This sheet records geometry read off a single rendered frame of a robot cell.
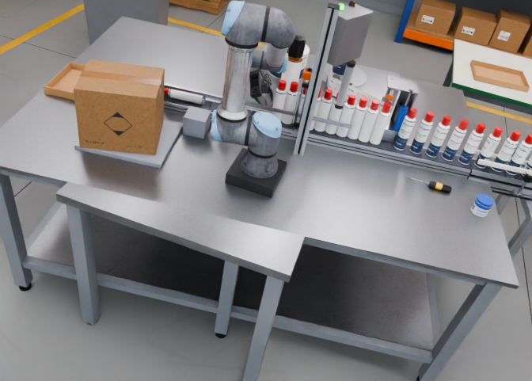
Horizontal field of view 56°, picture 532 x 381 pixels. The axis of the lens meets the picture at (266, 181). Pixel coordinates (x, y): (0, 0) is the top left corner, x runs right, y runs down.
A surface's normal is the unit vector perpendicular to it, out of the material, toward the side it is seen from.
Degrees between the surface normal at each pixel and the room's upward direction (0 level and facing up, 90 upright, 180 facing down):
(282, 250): 0
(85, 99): 90
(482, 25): 90
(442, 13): 90
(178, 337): 0
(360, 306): 0
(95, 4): 93
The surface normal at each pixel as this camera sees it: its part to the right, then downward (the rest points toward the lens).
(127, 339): 0.15, -0.76
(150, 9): 0.01, 0.69
